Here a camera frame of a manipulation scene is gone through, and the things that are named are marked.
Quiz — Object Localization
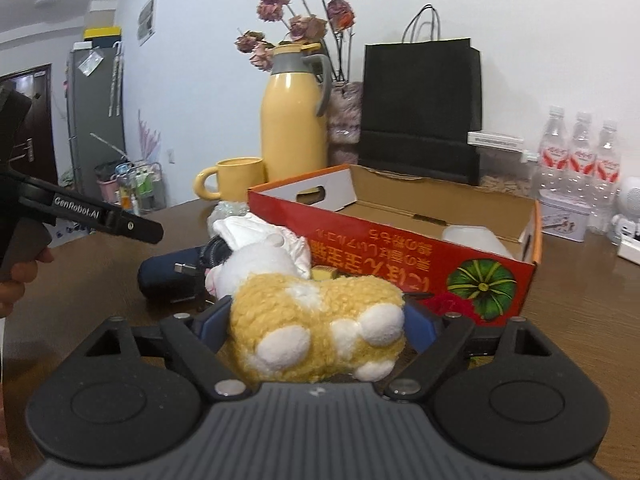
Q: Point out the translucent white plastic box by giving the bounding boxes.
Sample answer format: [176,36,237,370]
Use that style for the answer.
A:
[440,226,513,259]

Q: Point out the right water bottle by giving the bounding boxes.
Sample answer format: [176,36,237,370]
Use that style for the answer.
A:
[589,120,620,234]

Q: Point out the small printed tin box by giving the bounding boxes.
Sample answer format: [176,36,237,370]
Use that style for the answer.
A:
[539,190,591,243]

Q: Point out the water bottle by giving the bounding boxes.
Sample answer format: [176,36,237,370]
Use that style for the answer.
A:
[565,112,596,200]
[530,106,568,200]
[589,120,620,234]

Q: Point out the jar of sunflower seeds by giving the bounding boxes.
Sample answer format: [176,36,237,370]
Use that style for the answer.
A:
[480,158,534,197]

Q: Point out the grey refrigerator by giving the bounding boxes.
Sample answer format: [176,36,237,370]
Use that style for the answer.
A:
[66,47,126,200]

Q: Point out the black paper shopping bag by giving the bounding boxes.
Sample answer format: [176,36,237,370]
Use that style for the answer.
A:
[357,3,483,186]

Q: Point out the white cloth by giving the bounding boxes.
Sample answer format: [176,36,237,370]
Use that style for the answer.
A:
[207,212,311,278]

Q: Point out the pink textured vase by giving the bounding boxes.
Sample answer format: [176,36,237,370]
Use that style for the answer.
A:
[328,81,362,166]

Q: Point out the rack of bottles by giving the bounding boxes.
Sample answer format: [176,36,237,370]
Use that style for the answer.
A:
[96,160,166,216]

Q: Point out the dried pink flower bouquet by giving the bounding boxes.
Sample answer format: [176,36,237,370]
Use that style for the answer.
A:
[256,0,356,84]

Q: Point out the white robot figurine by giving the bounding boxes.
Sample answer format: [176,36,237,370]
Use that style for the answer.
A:
[610,177,640,245]

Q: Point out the red cardboard pumpkin box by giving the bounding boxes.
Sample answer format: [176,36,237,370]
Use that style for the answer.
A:
[248,165,542,326]

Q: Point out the yellow thermos jug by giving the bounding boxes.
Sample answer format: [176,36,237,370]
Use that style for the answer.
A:
[260,44,332,182]

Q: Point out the person's left hand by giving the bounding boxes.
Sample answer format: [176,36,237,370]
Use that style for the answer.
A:
[0,247,53,318]

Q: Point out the white flat carton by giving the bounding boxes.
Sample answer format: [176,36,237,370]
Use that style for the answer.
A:
[468,131,538,162]

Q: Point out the yellow ceramic mug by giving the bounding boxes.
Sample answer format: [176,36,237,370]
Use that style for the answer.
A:
[192,157,266,203]

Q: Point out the small yellow block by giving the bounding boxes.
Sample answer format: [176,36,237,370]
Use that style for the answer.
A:
[310,266,338,282]

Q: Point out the middle water bottle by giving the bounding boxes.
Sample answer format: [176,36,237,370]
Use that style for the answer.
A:
[565,112,596,200]

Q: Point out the yellow white plush toy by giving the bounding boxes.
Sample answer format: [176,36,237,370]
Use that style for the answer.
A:
[205,234,406,382]

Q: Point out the dark navy pouch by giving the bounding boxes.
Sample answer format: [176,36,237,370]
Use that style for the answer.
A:
[137,246,224,308]

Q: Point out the left water bottle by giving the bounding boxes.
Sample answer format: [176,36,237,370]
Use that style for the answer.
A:
[530,106,568,200]

